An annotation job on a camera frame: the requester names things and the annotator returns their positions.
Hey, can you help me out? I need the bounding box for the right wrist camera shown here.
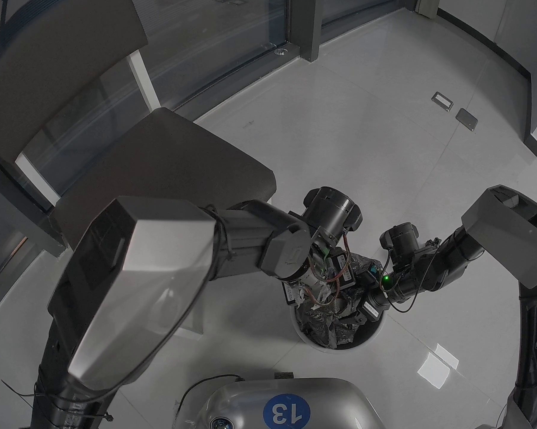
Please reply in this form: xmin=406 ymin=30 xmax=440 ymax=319
xmin=357 ymin=262 xmax=384 ymax=290

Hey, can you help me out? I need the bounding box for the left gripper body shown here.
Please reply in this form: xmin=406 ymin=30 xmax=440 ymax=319
xmin=281 ymin=257 xmax=337 ymax=308

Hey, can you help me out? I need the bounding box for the black cable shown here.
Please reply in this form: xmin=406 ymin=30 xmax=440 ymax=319
xmin=381 ymin=240 xmax=435 ymax=314
xmin=175 ymin=374 xmax=244 ymax=423

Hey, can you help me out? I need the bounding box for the grey padded chair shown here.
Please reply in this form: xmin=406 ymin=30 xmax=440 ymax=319
xmin=0 ymin=0 xmax=278 ymax=338

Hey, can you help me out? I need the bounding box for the white trash bin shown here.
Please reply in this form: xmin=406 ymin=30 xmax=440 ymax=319
xmin=290 ymin=284 xmax=389 ymax=353

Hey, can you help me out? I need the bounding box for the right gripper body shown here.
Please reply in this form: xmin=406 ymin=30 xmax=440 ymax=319
xmin=360 ymin=274 xmax=433 ymax=327

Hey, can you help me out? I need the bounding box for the black plastic bag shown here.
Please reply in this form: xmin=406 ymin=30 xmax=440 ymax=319
xmin=295 ymin=253 xmax=383 ymax=349

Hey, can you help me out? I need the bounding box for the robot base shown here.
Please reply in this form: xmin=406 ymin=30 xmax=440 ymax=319
xmin=175 ymin=371 xmax=387 ymax=429

